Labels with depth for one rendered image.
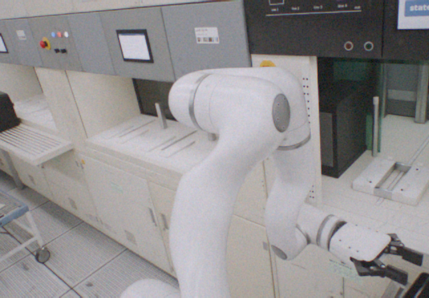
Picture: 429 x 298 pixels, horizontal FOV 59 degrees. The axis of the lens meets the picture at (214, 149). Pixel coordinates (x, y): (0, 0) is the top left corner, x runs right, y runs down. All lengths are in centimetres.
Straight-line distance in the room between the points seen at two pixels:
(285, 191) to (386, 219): 54
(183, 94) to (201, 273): 29
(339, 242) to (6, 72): 330
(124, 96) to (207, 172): 196
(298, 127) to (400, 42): 34
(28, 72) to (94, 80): 152
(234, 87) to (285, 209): 36
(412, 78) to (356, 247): 123
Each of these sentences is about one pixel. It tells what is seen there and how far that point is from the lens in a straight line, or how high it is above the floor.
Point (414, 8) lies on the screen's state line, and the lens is 97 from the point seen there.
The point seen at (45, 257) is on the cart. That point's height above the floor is 4.
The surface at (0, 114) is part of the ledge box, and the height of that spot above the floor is 93.
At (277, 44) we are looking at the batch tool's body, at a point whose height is 143.
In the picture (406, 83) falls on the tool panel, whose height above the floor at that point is 103.
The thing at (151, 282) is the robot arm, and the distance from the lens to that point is 73.
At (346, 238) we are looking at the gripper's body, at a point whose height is 108.
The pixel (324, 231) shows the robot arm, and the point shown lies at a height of 108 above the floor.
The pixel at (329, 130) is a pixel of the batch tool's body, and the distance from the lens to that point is 144.
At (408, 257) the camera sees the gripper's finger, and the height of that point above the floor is 105.
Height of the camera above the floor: 166
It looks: 26 degrees down
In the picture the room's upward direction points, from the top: 10 degrees counter-clockwise
